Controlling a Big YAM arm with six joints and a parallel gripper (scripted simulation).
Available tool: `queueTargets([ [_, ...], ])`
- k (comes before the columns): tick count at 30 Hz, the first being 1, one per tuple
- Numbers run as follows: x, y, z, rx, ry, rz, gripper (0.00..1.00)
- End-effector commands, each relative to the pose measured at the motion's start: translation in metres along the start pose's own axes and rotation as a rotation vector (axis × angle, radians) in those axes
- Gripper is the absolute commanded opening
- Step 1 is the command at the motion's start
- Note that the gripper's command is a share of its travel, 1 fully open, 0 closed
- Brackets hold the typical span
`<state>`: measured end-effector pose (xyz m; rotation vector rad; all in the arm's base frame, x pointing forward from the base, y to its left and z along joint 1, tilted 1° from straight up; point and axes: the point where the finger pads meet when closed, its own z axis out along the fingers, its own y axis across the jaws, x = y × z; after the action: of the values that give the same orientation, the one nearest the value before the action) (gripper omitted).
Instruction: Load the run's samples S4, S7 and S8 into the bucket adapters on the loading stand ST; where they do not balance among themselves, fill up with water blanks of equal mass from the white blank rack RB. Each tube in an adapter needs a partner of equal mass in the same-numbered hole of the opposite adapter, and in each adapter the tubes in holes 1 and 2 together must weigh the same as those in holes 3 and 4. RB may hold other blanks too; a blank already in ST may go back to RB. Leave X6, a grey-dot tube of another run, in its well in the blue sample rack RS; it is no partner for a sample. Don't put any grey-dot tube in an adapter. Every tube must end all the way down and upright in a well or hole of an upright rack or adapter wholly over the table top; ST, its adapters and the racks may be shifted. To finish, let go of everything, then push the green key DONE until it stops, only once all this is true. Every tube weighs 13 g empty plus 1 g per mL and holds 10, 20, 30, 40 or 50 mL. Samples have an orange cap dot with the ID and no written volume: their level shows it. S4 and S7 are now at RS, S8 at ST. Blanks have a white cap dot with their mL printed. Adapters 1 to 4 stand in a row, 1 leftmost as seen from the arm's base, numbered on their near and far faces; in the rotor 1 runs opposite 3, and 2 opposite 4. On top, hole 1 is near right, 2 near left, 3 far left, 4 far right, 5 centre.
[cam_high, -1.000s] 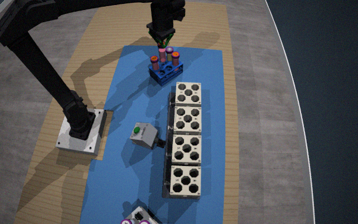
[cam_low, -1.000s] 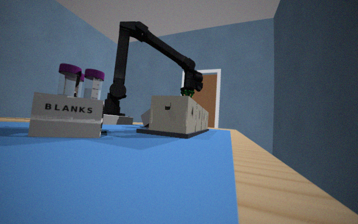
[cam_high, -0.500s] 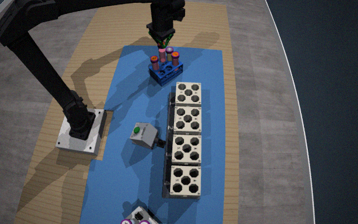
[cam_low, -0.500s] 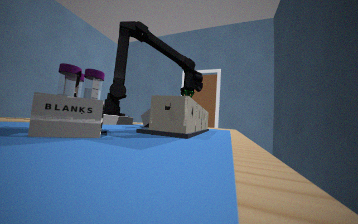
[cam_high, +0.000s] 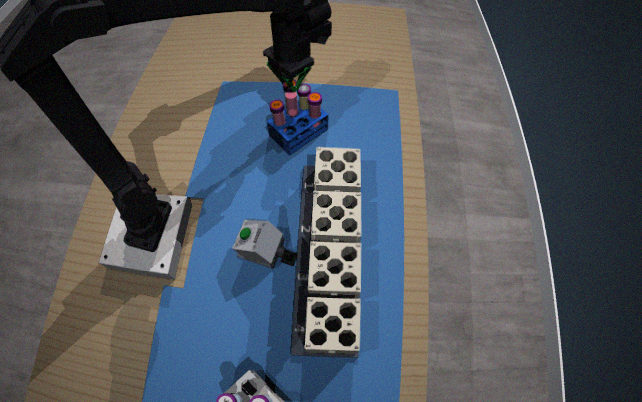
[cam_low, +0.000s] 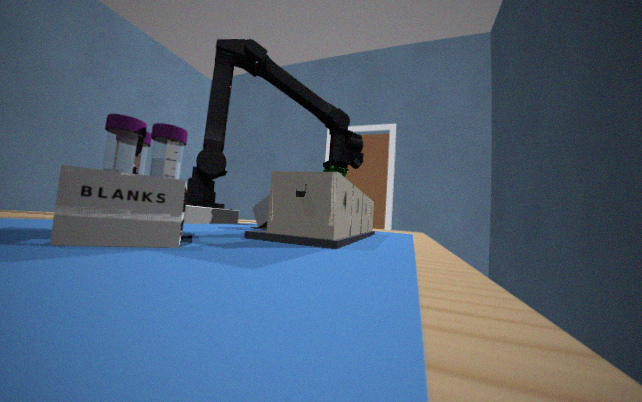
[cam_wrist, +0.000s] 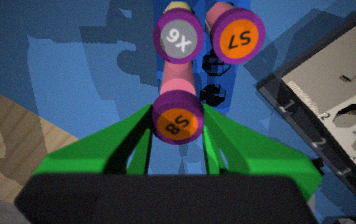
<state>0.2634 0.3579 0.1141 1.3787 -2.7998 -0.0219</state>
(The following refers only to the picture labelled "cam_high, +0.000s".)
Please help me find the blue flat mat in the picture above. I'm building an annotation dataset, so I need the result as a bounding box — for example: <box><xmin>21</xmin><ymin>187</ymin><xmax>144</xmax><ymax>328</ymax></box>
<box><xmin>142</xmin><ymin>81</ymin><xmax>404</xmax><ymax>402</ymax></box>

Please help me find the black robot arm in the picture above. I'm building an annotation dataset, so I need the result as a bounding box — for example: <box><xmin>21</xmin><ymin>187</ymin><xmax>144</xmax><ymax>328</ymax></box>
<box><xmin>0</xmin><ymin>0</ymin><xmax>332</xmax><ymax>252</ymax></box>

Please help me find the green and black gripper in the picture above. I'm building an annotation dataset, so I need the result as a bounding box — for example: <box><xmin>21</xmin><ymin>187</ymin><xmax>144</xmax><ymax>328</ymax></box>
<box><xmin>263</xmin><ymin>37</ymin><xmax>314</xmax><ymax>93</ymax></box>

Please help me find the white bucket adapter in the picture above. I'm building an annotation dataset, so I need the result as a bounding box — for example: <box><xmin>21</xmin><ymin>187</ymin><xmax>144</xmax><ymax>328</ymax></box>
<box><xmin>308</xmin><ymin>241</ymin><xmax>361</xmax><ymax>299</ymax></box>
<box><xmin>305</xmin><ymin>297</ymin><xmax>361</xmax><ymax>354</ymax></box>
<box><xmin>311</xmin><ymin>191</ymin><xmax>361</xmax><ymax>243</ymax></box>
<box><xmin>314</xmin><ymin>147</ymin><xmax>361</xmax><ymax>193</ymax></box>

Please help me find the grey button housing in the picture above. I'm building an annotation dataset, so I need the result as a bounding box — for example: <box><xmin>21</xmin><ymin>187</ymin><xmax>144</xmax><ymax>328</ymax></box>
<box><xmin>232</xmin><ymin>220</ymin><xmax>298</xmax><ymax>269</ymax></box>

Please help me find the blue tube rack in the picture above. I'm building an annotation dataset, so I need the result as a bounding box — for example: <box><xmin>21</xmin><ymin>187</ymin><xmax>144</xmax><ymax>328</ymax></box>
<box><xmin>267</xmin><ymin>101</ymin><xmax>328</xmax><ymax>156</ymax></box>

